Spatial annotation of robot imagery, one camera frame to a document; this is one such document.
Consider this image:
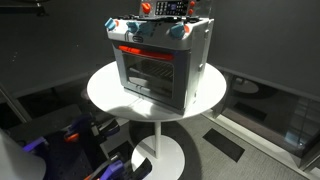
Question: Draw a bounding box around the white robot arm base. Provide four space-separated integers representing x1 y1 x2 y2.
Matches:
0 129 47 180

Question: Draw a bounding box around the grey toy stove oven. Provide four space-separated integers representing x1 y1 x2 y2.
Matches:
105 0 215 115

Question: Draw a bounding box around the blue stove knob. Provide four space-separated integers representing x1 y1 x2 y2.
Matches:
169 23 187 40
126 20 141 34
104 17 118 32
138 21 154 36

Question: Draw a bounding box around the black stove keypad panel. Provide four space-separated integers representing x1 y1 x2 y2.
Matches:
154 0 190 17

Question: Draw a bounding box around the orange timer knob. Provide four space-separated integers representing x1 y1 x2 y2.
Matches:
141 1 153 15

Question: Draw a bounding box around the purple black bar clamp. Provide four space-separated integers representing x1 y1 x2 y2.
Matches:
22 136 51 156
84 152 153 180
62 112 121 144

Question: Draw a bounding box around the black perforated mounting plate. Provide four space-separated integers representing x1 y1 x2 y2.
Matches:
31 129 113 180

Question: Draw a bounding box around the orange oven door handle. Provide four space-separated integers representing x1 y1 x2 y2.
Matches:
118 44 175 62

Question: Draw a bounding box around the white round pedestal table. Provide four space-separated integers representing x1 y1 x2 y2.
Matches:
86 60 228 180

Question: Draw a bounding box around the dark overhead mount bar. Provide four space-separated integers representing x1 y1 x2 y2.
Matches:
0 0 48 17

